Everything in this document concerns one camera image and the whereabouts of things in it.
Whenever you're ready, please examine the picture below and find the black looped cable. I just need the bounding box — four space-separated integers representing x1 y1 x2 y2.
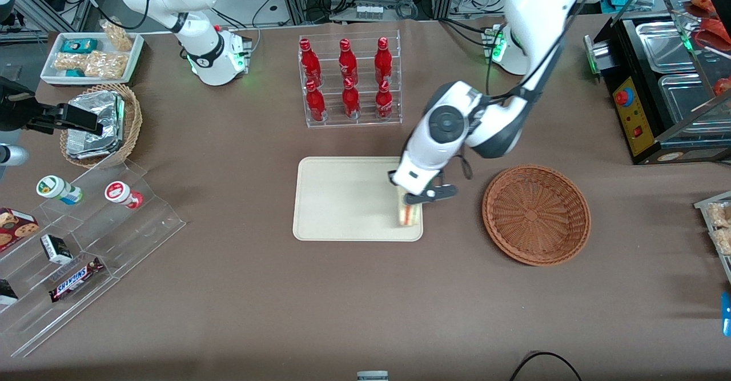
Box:
509 351 583 381

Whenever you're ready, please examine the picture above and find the red lid yogurt cup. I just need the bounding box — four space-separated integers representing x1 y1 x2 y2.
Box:
105 181 144 210

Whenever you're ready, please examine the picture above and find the green lid yogurt cup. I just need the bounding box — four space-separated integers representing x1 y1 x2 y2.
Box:
36 175 84 206

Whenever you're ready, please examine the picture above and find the white rectangular snack tray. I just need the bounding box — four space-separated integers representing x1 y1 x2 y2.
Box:
39 31 145 87

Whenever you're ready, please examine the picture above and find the black food warmer cabinet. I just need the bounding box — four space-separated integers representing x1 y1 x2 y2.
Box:
583 0 731 166

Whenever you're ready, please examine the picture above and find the clear bag of snacks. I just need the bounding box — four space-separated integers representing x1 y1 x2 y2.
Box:
706 200 731 228
84 50 128 79
54 52 87 73
710 228 731 256
99 19 134 52

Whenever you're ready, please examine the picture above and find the foil wrapped package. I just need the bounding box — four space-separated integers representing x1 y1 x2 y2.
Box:
66 90 126 161

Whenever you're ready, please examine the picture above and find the small black white box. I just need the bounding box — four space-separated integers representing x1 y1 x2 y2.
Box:
40 234 74 266

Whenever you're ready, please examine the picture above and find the clear acrylic stepped display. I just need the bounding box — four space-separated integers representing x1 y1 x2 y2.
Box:
0 160 187 359

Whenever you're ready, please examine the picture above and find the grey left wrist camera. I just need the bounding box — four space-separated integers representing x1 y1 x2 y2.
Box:
402 183 459 206

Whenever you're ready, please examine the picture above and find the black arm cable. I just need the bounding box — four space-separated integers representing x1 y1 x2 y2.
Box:
457 0 607 181

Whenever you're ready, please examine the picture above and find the brown round wicker basket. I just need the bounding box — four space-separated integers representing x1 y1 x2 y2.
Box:
481 165 592 267

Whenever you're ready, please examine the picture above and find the grey tray at edge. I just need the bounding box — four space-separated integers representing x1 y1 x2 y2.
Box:
693 191 731 286

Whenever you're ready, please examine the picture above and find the clear acrylic bottle rack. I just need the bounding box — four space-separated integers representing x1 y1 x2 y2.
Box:
298 30 403 129

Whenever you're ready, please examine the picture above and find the teal snack box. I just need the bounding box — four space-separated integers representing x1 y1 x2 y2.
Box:
61 38 98 55

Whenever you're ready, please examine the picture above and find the triangle sandwich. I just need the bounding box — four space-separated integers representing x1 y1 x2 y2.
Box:
396 190 424 228

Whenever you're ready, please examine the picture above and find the steel warmer pan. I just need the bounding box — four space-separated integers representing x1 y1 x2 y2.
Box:
635 21 696 74
659 74 731 137

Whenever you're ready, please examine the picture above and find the red cookie box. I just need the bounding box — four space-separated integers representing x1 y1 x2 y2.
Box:
0 207 41 254

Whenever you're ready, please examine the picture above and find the Snickers chocolate bar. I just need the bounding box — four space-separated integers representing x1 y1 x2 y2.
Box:
49 257 106 303

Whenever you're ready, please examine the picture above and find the light tan wicker basket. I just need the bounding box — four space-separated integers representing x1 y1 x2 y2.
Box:
59 83 143 169

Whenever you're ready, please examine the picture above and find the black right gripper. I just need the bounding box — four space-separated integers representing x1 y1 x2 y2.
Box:
0 77 105 137

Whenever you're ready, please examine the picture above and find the red cola bottle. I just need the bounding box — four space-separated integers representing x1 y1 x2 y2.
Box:
375 80 395 121
338 38 360 88
342 77 362 120
374 37 394 87
305 80 327 122
299 38 322 88

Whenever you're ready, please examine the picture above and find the beige plastic tray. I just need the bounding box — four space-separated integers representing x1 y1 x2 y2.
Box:
292 157 424 242

